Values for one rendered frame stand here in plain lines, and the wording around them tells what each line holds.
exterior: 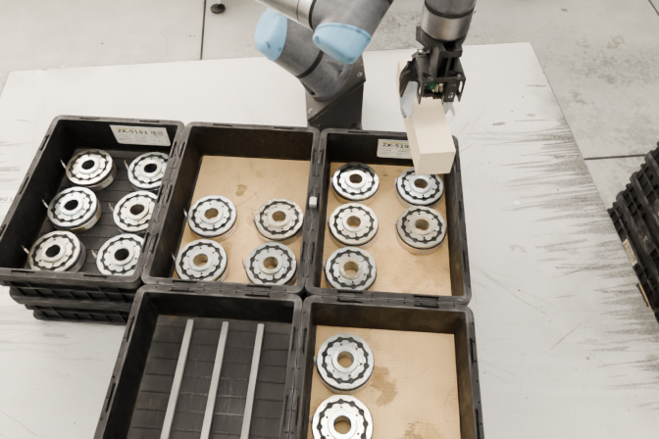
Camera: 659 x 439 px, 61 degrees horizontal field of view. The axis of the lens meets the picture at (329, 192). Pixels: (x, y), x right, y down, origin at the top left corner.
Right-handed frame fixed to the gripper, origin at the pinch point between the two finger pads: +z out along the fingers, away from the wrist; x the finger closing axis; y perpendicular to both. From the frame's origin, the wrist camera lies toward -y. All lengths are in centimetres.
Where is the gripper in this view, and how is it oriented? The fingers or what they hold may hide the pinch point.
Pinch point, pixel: (424, 108)
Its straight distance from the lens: 105.4
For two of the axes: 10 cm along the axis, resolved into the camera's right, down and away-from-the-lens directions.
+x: 10.0, -0.7, 0.5
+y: 0.9, 8.1, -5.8
